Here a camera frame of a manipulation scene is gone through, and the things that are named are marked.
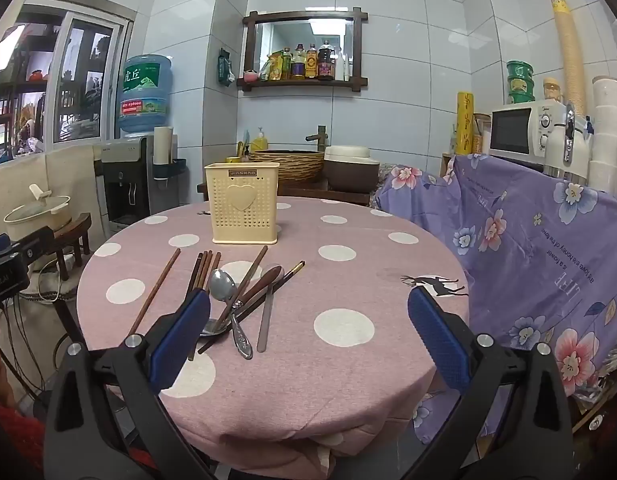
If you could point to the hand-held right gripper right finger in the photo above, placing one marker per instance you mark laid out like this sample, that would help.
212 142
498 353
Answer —
438 340

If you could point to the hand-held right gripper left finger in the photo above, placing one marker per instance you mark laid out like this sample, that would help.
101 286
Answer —
181 340

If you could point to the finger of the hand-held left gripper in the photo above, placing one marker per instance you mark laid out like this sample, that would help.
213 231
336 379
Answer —
33 245

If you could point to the black chopstick with gold band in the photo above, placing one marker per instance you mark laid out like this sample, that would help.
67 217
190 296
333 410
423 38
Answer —
287 276

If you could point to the cream perforated utensil holder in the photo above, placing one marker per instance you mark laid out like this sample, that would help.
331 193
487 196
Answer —
238 225

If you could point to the cream pot with lid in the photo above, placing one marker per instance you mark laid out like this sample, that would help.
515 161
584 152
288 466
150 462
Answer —
38 215

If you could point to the dark wooden stool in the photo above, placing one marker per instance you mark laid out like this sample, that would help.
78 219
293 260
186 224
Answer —
76 232

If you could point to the water dispenser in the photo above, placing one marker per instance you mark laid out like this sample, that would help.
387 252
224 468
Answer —
123 190

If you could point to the pink polka-dot tablecloth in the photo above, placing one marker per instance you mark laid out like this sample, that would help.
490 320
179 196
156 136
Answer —
298 385

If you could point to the purple floral cloth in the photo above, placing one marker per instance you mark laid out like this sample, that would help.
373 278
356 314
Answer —
528 240

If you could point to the teal cup holder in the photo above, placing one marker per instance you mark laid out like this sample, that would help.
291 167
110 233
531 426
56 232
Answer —
168 169

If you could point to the white paper cup tube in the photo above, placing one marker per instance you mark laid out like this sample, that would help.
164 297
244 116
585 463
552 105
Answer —
163 145

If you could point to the red knit garment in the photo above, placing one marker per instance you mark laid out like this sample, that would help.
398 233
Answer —
13 445

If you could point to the red teapot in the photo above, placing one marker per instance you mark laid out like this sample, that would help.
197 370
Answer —
37 75

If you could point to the sliding window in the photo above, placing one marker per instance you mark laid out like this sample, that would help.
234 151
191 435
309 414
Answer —
53 75

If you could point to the brown and cream rice cooker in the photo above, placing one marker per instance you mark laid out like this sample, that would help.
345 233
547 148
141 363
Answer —
351 175

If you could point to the blue water jug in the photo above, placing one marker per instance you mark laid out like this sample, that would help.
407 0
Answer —
146 90

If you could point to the mounted phone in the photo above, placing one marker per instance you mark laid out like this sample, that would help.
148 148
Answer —
6 50

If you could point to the woven basket basin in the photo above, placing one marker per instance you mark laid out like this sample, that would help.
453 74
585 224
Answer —
298 167

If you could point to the yellow soap dispenser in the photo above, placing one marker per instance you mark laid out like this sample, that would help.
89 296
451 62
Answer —
260 142

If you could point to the yellow wrapped roll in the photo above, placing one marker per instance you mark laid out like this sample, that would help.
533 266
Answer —
465 125

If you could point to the white microwave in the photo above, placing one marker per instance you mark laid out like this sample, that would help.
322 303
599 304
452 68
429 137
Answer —
513 130

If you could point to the bamboo faucet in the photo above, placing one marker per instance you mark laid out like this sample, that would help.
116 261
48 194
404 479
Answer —
320 137

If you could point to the green hanging packet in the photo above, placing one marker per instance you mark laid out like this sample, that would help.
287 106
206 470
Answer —
225 67

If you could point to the stack of white cups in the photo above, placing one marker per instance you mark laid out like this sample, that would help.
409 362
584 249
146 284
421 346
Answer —
608 135

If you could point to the stack of green noodle cups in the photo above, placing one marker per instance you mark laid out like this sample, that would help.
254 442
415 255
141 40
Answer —
519 82

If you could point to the pink small bowl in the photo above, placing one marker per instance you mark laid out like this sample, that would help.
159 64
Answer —
251 77

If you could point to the yellow-lidded jar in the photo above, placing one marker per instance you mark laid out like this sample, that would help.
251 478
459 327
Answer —
552 91

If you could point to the yellow food packet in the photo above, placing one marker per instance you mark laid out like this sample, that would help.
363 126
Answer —
275 67

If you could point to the green-capped oil bottle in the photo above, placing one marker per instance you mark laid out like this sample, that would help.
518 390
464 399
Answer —
287 66

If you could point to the dark soy sauce bottle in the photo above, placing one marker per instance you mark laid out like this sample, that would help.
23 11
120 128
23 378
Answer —
326 62

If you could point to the clear oil bottle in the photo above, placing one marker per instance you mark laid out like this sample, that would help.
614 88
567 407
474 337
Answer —
299 65

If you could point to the brown bottle with orange label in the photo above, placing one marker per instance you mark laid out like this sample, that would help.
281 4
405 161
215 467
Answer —
312 64

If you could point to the tall stack of paper cups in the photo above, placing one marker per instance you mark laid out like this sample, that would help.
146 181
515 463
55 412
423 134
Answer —
570 60

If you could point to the wooden wall shelf with mirror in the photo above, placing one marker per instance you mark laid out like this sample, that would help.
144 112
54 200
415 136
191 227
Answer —
298 83

